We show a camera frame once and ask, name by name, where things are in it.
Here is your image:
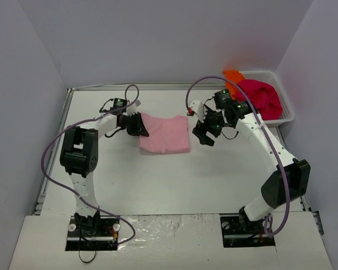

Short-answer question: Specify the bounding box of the pink t shirt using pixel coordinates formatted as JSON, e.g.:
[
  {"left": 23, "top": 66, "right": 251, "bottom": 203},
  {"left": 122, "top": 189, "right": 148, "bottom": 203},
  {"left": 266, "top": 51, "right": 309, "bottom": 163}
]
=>
[{"left": 139, "top": 113, "right": 190, "bottom": 154}]

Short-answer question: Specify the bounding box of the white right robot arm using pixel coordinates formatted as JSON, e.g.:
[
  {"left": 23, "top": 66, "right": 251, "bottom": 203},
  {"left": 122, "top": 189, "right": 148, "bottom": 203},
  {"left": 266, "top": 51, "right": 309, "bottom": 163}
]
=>
[{"left": 188, "top": 89, "right": 310, "bottom": 232}]

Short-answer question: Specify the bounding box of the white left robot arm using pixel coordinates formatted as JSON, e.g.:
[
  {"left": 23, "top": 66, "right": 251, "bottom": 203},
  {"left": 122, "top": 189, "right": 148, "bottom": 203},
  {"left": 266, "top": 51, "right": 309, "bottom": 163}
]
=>
[{"left": 60, "top": 98, "right": 149, "bottom": 235}]

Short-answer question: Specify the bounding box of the orange t shirt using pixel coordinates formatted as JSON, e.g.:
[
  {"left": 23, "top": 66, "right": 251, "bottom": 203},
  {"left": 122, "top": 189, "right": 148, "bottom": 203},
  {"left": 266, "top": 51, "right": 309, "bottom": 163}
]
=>
[{"left": 222, "top": 69, "right": 245, "bottom": 99}]

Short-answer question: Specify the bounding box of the magenta t shirt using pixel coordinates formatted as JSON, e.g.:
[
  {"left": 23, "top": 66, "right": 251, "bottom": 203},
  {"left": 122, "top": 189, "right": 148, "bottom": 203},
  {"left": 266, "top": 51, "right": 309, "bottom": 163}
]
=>
[{"left": 238, "top": 79, "right": 283, "bottom": 120}]

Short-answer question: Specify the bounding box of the white plastic basket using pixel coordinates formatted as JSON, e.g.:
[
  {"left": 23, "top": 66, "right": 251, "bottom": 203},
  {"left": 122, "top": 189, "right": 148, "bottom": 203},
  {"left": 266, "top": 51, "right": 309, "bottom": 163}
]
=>
[{"left": 240, "top": 70, "right": 295, "bottom": 127}]

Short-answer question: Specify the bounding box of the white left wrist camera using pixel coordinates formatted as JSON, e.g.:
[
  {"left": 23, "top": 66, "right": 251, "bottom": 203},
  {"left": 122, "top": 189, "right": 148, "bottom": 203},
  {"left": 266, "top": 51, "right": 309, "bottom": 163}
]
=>
[{"left": 126, "top": 100, "right": 141, "bottom": 116}]

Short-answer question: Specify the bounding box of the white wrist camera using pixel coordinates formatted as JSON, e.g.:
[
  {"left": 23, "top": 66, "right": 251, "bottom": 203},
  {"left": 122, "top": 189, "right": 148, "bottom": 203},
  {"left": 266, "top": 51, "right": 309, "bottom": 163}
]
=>
[
  {"left": 126, "top": 100, "right": 141, "bottom": 116},
  {"left": 186, "top": 101, "right": 207, "bottom": 123}
]

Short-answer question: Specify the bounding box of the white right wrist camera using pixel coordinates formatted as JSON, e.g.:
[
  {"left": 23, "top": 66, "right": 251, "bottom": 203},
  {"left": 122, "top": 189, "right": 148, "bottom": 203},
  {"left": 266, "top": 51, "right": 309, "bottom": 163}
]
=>
[{"left": 186, "top": 101, "right": 207, "bottom": 123}]

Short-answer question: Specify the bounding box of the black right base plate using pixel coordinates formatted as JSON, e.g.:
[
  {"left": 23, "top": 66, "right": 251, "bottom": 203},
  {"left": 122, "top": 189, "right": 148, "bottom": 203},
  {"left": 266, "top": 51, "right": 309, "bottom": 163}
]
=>
[{"left": 220, "top": 214, "right": 275, "bottom": 248}]

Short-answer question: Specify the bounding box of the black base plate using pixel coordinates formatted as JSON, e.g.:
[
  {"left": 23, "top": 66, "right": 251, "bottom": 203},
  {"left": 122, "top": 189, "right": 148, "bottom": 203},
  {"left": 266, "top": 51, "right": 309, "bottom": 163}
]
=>
[
  {"left": 65, "top": 217, "right": 120, "bottom": 251},
  {"left": 220, "top": 214, "right": 275, "bottom": 248}
]

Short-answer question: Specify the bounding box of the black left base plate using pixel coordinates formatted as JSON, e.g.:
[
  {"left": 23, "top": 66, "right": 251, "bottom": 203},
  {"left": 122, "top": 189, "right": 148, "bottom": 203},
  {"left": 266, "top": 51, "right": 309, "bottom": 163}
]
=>
[{"left": 65, "top": 217, "right": 120, "bottom": 251}]

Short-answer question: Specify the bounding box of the black thin cable loop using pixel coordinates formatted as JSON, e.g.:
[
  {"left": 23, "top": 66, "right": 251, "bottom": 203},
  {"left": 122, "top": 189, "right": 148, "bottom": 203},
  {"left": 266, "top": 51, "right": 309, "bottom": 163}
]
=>
[{"left": 78, "top": 236, "right": 97, "bottom": 264}]

